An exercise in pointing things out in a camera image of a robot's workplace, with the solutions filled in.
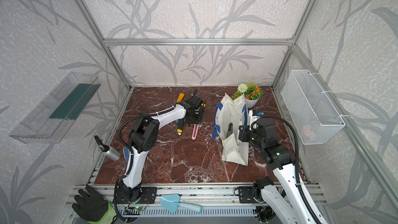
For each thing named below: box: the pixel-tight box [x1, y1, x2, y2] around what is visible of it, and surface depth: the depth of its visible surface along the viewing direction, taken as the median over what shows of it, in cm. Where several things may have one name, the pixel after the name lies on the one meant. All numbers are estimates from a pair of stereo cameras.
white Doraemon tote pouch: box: [212, 92, 250, 166], surface depth 85 cm
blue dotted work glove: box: [123, 146, 131, 163], surface depth 88 cm
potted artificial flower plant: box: [231, 78, 264, 109], surface depth 101 cm
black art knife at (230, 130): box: [226, 122, 233, 139], surface depth 97 cm
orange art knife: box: [176, 92, 186, 103], surface depth 117 cm
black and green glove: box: [72, 185, 117, 224], surface depth 71 cm
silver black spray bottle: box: [94, 135, 121, 161], surface depth 80 cm
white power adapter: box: [248, 109, 262, 132], surface depth 65 cm
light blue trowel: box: [159, 193, 203, 214], surface depth 72 cm
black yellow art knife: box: [177, 119, 184, 136], surface depth 98 cm
